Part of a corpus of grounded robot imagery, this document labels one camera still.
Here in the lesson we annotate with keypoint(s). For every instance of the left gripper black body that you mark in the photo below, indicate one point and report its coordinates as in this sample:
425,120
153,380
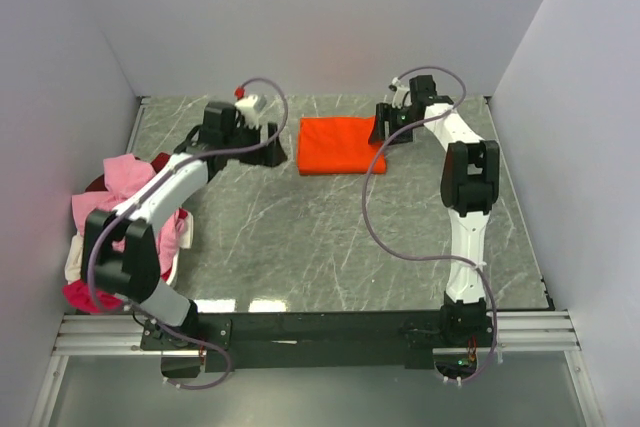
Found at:
243,136

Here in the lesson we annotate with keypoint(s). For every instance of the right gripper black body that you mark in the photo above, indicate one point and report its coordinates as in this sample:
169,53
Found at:
398,119

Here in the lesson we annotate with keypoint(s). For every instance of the orange t-shirt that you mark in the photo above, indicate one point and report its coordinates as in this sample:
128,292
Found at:
335,145

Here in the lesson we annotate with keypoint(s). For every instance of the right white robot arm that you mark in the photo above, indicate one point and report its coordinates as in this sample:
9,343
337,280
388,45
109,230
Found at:
469,188

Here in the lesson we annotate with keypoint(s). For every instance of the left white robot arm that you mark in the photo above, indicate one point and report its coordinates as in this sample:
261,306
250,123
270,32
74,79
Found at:
120,256

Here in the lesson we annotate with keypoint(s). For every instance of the pink t-shirt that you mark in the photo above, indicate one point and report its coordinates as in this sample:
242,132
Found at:
123,176

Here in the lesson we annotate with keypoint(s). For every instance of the white laundry basket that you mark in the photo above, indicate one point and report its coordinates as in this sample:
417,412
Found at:
175,257

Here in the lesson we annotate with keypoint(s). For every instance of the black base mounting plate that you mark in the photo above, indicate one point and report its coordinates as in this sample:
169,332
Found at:
334,339

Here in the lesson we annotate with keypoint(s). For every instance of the cream t-shirt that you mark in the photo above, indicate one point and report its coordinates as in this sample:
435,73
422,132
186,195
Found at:
73,264

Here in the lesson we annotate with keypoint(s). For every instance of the magenta t-shirt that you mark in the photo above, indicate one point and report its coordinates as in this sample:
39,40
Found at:
78,296

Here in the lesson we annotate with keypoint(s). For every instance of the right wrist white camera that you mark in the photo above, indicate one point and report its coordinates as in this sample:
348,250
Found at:
400,94

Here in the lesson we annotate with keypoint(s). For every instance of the wrist white camera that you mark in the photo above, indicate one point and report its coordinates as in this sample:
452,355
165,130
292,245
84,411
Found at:
400,94
250,106

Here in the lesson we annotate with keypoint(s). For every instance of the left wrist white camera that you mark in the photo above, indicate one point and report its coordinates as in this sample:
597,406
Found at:
250,106

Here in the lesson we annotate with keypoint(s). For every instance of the aluminium extrusion rail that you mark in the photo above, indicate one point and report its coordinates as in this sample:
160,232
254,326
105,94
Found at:
116,335

